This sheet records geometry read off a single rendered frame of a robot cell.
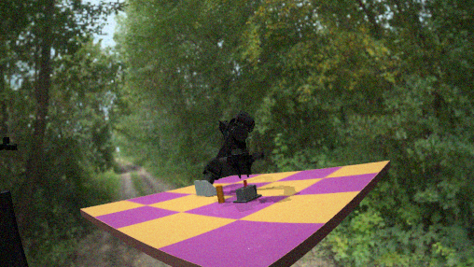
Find brown cylinder with orange end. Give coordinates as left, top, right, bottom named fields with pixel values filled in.
left=216, top=184, right=225, bottom=203

